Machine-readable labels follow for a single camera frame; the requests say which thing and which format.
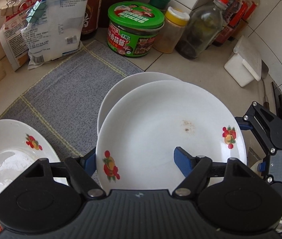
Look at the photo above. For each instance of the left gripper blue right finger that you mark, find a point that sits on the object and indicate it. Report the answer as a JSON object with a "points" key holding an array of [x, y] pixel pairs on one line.
{"points": [[184, 161]]}

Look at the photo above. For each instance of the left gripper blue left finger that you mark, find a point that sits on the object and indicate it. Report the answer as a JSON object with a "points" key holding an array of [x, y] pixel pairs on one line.
{"points": [[88, 163]]}

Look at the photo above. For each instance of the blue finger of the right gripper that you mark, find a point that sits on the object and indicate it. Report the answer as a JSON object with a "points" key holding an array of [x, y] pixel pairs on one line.
{"points": [[244, 125], [262, 166]]}

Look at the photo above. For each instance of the large floral plate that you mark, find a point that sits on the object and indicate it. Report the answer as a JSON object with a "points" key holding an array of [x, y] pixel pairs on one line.
{"points": [[135, 147]]}

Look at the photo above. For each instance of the floral plate with stain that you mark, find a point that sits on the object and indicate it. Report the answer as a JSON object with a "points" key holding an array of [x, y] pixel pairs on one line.
{"points": [[123, 87]]}

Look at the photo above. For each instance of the grey blue checked towel mat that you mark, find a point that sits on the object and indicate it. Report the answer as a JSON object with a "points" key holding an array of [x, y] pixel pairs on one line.
{"points": [[63, 105]]}

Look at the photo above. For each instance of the clear glass oil bottle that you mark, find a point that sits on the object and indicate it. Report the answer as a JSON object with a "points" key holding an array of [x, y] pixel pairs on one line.
{"points": [[204, 25]]}

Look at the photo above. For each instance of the yellow lid spice jar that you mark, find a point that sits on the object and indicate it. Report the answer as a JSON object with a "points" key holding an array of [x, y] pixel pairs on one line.
{"points": [[171, 32]]}

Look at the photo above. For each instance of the red label sauce bottle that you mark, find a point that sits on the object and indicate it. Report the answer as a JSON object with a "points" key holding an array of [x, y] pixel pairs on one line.
{"points": [[236, 18]]}

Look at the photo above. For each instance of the dark soy sauce bottle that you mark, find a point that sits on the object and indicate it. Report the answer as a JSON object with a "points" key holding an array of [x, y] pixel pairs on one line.
{"points": [[91, 19]]}

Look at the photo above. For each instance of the white clipped food bag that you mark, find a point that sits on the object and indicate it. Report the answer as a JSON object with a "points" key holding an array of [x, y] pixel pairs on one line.
{"points": [[53, 30]]}

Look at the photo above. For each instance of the green lid sauce jar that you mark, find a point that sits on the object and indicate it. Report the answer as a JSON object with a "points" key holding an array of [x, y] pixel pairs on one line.
{"points": [[133, 28]]}

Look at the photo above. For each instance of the green cap small jar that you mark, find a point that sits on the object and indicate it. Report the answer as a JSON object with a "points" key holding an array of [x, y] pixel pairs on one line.
{"points": [[160, 4]]}

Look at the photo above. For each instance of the red white clipped bag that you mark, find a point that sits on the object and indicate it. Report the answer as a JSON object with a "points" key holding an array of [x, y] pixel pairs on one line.
{"points": [[14, 46]]}

